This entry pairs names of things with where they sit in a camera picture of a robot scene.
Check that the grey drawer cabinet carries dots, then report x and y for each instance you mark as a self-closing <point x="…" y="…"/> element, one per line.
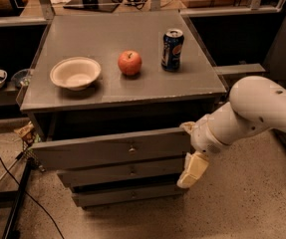
<point x="187" y="94"/>

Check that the white paper bowl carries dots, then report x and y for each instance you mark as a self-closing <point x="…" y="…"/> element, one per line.
<point x="75" y="73"/>

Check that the red apple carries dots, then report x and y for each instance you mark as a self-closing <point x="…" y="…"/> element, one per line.
<point x="130" y="62"/>

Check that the black stand leg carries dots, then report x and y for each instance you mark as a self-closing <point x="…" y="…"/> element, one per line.
<point x="9" y="231"/>

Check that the grey side shelf beam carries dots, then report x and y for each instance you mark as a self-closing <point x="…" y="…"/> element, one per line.
<point x="239" y="71"/>

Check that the grey drawer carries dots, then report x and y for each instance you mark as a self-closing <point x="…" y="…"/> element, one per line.
<point x="125" y="194"/>
<point x="80" y="140"/>
<point x="121" y="172"/>

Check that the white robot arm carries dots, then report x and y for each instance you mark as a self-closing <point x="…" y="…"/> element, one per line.
<point x="255" y="104"/>

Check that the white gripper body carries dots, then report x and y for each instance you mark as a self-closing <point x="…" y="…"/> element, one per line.
<point x="202" y="137"/>

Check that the blue pepsi can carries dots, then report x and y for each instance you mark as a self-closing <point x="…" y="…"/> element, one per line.
<point x="172" y="45"/>

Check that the black monitor stand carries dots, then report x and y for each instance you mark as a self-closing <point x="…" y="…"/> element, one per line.
<point x="108" y="6"/>

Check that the snack bag on floor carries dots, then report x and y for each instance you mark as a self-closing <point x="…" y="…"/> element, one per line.
<point x="28" y="135"/>

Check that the grey middle drawer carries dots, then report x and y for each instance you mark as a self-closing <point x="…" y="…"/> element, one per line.
<point x="121" y="172"/>

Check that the clear glass bowl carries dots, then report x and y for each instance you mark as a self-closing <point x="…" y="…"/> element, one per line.
<point x="22" y="78"/>

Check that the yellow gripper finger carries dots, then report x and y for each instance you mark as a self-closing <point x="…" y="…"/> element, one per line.
<point x="195" y="165"/>
<point x="187" y="126"/>

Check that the grey top drawer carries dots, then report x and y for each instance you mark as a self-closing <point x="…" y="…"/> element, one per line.
<point x="80" y="140"/>

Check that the grey bottom drawer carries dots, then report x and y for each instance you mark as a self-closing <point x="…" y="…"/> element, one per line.
<point x="125" y="194"/>

